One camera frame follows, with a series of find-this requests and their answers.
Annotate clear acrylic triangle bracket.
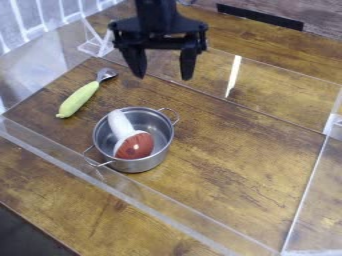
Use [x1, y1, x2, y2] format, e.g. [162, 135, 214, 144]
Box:
[77, 19, 113, 58]

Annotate black strip on table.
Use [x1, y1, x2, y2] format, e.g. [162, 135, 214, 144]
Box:
[216, 3, 305, 31]

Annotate silver metal pot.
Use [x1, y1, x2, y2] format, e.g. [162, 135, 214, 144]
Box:
[84, 107, 178, 173]

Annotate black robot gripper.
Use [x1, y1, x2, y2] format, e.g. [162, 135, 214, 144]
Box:
[108, 0, 208, 80]

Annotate red and white plush mushroom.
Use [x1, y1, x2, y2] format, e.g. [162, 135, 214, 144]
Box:
[107, 109, 154, 159]

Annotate yellow handled metal tool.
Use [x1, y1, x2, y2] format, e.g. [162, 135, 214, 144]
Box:
[56, 68, 117, 119]

